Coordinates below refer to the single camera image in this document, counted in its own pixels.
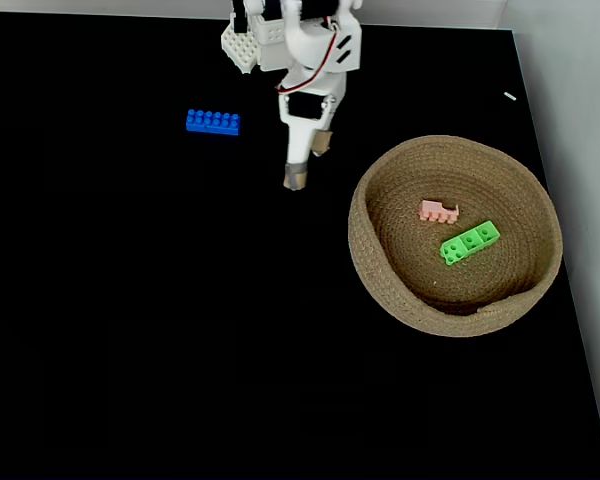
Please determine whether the green lego block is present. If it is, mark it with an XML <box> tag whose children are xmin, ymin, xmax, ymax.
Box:
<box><xmin>439</xmin><ymin>220</ymin><xmax>502</xmax><ymax>267</ymax></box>

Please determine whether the pink lego block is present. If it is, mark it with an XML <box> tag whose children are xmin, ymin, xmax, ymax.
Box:
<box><xmin>418</xmin><ymin>199</ymin><xmax>461</xmax><ymax>224</ymax></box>

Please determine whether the red white servo cable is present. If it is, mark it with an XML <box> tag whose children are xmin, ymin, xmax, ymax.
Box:
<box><xmin>274</xmin><ymin>17</ymin><xmax>342</xmax><ymax>95</ymax></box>

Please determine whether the woven rope basket tray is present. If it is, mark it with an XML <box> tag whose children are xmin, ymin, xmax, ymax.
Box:
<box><xmin>347</xmin><ymin>134</ymin><xmax>564</xmax><ymax>339</ymax></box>

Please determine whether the blue lego block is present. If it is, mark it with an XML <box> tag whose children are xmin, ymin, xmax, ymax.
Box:
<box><xmin>185</xmin><ymin>108</ymin><xmax>242</xmax><ymax>137</ymax></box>

